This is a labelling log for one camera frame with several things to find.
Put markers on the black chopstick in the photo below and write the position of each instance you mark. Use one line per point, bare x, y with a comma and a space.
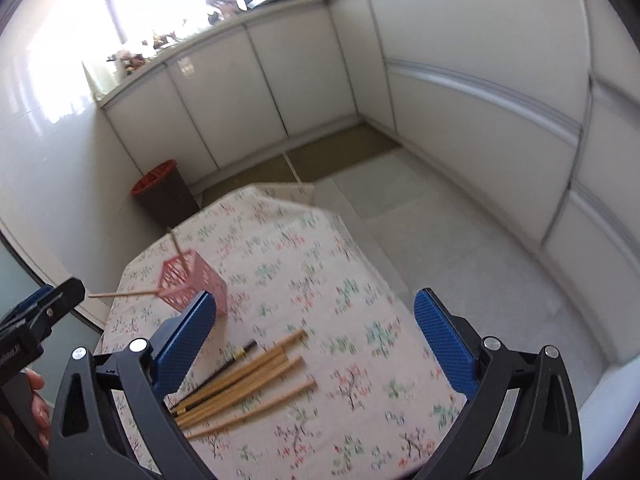
230, 364

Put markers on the wooden chopstick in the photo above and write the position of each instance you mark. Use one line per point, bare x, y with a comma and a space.
250, 371
250, 394
270, 355
270, 405
270, 377
125, 293
177, 250

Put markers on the white cutting board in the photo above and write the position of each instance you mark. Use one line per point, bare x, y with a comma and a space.
102, 77

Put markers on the person's left hand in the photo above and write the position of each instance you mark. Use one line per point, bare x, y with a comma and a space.
40, 410

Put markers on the white kitchen base cabinets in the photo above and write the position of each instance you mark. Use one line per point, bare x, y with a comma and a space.
300, 70

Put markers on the floral tablecloth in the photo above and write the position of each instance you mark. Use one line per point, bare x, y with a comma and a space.
300, 285

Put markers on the white kitchen countertop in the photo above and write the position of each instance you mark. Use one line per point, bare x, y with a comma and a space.
280, 7

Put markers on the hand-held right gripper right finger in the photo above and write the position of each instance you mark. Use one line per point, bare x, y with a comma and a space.
445, 340

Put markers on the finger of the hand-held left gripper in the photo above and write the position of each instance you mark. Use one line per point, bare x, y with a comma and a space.
55, 305

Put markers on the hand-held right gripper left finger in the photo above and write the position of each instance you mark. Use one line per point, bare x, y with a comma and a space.
187, 340

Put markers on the brown trash bin red liner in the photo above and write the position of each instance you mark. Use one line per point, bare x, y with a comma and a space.
165, 195

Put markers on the brown floor mat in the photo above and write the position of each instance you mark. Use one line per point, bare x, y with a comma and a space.
250, 175
345, 152

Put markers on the pink utensil holder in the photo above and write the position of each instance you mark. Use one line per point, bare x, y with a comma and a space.
192, 272

